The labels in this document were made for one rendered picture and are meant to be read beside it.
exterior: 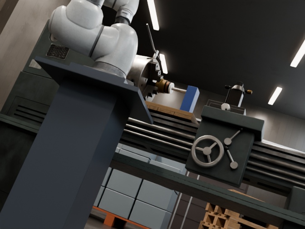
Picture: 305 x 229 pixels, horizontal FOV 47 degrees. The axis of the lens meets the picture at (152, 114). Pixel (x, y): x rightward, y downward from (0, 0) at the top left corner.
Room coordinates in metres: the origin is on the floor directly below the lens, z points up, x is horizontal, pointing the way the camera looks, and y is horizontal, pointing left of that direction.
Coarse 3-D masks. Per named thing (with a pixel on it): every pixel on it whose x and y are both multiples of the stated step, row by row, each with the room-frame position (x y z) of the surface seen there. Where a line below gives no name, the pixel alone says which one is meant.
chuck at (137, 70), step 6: (138, 60) 1.99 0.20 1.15; (144, 60) 1.99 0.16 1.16; (156, 60) 2.07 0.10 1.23; (132, 66) 1.98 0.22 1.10; (138, 66) 1.97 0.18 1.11; (144, 66) 1.96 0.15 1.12; (132, 72) 1.98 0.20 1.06; (138, 72) 1.96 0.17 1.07; (144, 72) 1.98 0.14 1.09; (126, 78) 2.00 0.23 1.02; (138, 78) 1.96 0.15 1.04; (144, 78) 2.01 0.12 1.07; (138, 84) 1.97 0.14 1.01; (144, 84) 2.04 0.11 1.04
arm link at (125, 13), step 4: (124, 8) 1.72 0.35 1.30; (120, 12) 1.72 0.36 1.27; (124, 12) 1.71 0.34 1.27; (128, 12) 1.72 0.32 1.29; (116, 16) 1.73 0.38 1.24; (120, 16) 1.72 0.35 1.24; (124, 16) 1.71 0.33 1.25; (128, 16) 1.72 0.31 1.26; (132, 16) 1.75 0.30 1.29; (128, 20) 1.73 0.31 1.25; (128, 24) 1.76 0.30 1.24
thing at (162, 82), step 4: (160, 80) 2.03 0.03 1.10; (164, 80) 2.03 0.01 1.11; (156, 84) 2.05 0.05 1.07; (160, 84) 2.03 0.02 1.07; (164, 84) 2.02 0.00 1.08; (168, 84) 2.01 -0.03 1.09; (160, 88) 2.03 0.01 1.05; (164, 88) 2.03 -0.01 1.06; (160, 92) 2.07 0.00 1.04; (164, 92) 2.06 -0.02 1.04
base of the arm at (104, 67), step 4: (96, 64) 1.42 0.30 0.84; (100, 64) 1.40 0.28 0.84; (104, 64) 1.40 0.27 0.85; (108, 64) 1.39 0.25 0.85; (92, 68) 1.40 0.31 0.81; (96, 68) 1.40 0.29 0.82; (100, 68) 1.40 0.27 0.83; (104, 68) 1.39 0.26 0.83; (108, 68) 1.39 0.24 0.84; (112, 68) 1.40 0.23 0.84; (116, 68) 1.40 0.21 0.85; (108, 72) 1.39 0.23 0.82; (112, 72) 1.40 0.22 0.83; (116, 72) 1.40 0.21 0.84; (120, 72) 1.41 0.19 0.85; (120, 76) 1.42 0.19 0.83; (124, 76) 1.44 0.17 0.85; (128, 80) 1.43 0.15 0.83; (128, 84) 1.43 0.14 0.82; (132, 84) 1.43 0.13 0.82
